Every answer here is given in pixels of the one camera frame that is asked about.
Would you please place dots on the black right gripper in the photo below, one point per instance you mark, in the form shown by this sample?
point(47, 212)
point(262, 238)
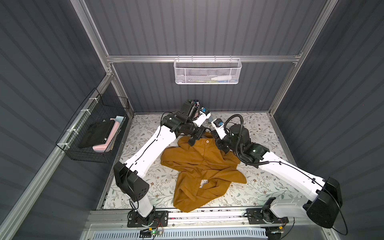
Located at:
point(220, 142)

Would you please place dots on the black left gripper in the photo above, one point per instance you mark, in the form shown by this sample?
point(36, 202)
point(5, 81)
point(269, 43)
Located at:
point(197, 133)

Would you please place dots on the mustard brown trousers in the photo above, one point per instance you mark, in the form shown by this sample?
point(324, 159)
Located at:
point(205, 172)

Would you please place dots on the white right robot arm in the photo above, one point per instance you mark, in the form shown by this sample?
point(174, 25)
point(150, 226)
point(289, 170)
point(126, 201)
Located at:
point(322, 198)

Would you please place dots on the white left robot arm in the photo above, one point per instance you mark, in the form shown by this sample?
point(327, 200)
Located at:
point(129, 176)

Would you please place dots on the colourful marker pens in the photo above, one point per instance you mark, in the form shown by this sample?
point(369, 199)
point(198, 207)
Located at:
point(194, 102)

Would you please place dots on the black flat item in basket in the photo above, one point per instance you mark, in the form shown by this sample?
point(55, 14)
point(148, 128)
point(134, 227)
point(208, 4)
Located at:
point(95, 134)

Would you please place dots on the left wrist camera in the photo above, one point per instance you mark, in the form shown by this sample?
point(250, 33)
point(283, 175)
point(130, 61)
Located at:
point(204, 115)

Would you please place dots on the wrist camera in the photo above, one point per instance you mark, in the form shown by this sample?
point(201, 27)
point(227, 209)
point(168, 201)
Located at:
point(204, 115)
point(218, 125)

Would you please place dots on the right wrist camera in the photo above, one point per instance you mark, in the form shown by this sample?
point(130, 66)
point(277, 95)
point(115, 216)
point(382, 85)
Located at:
point(218, 125)

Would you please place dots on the white wire mesh basket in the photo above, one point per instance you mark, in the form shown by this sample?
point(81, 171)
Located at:
point(211, 71)

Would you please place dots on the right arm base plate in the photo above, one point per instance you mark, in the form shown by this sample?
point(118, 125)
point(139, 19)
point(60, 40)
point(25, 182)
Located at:
point(258, 216)

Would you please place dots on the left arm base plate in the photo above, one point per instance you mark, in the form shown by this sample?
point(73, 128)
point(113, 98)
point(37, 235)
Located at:
point(153, 220)

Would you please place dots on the pink handle tool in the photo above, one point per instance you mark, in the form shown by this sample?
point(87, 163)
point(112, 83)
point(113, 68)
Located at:
point(112, 132)

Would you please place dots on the black wire wall basket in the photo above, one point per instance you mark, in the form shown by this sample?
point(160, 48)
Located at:
point(97, 107)

